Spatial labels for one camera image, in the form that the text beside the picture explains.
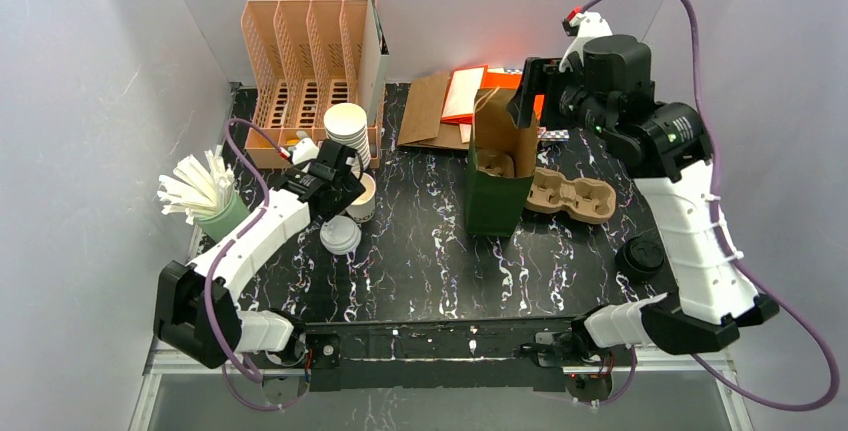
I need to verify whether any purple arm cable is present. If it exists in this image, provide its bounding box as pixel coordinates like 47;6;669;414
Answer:
202;117;293;413
563;0;841;413

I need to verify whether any orange paper bag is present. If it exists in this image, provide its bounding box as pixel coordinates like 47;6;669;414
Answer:
441;66;522;125

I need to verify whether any stack of pulp cup carriers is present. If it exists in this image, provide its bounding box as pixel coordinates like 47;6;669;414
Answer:
525;167;617;224

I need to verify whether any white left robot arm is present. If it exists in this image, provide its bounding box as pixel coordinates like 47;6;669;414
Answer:
153;140;365;369

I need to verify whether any green straw holder cup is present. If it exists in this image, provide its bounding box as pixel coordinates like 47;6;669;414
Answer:
194;193;250;242

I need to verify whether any single pulp cup carrier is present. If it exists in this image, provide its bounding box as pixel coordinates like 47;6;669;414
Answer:
476;149;515;178

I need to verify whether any peach plastic file organizer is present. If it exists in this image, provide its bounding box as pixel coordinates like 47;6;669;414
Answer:
241;0;390;169

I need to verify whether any white cup lid stack front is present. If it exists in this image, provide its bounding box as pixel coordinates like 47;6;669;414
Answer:
319;215;362;255

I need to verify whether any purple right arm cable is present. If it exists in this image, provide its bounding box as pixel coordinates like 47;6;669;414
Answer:
563;0;841;413

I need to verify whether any stack of black cup lids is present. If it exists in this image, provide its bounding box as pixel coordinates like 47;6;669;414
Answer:
614;236;666;285

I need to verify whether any green paper bag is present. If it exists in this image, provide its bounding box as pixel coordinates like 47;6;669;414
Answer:
463;88;538;238

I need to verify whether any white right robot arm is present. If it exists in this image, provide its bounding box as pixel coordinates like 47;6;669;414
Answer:
506;9;779;357

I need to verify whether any bundle of white wrapped straws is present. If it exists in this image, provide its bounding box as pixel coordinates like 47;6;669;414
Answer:
156;145;236;224

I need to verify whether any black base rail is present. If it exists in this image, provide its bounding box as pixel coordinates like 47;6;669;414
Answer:
241;311;617;393

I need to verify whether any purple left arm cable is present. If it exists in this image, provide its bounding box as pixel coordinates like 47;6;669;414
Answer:
202;117;293;413

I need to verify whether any single white paper cup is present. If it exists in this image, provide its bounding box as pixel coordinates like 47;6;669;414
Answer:
346;173;376;224

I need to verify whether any brown kraft paper bag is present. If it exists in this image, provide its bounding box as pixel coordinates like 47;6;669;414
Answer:
396;72;469;150

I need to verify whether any checkered blue white bag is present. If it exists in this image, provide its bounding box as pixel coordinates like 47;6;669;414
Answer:
506;67;572;143

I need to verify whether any stack of white paper cups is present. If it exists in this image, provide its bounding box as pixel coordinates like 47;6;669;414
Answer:
324;103;371;174

